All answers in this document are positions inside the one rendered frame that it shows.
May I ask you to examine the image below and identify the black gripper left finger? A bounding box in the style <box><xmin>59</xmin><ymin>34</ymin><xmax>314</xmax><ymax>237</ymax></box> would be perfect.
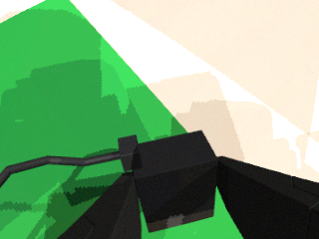
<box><xmin>57</xmin><ymin>171</ymin><xmax>143</xmax><ymax>239</ymax></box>

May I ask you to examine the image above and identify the black plug with cable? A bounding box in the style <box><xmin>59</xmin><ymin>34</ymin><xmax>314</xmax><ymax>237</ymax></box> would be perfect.
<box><xmin>0</xmin><ymin>130</ymin><xmax>218</xmax><ymax>232</ymax></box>

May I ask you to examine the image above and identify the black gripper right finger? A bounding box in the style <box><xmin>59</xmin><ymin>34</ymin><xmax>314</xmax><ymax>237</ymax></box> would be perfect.
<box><xmin>216</xmin><ymin>156</ymin><xmax>319</xmax><ymax>239</ymax></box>

